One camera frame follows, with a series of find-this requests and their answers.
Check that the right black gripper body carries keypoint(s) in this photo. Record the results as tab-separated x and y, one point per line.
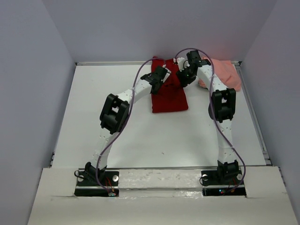
186	76

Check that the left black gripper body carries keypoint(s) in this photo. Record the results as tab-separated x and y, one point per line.
154	92

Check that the red t shirt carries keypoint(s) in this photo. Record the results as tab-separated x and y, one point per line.
171	96

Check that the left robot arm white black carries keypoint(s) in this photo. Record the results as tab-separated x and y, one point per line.
115	115

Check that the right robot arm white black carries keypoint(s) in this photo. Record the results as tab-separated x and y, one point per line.
221	110

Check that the pink t shirt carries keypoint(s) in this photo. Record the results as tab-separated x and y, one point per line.
225	76

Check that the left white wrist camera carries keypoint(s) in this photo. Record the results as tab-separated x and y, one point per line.
167	74

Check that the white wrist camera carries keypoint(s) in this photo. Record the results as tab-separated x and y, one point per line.
181	63
167	74

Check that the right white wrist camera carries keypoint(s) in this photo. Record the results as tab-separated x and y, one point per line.
181	63

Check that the aluminium rail right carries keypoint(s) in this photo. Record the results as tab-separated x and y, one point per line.
253	116

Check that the aluminium rail back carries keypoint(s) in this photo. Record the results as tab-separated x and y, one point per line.
109	63

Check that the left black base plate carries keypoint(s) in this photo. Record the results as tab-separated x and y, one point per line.
86	186

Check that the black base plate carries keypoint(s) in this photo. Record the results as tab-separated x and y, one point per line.
86	186
213	186

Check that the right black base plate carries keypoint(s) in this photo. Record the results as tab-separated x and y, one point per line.
213	186

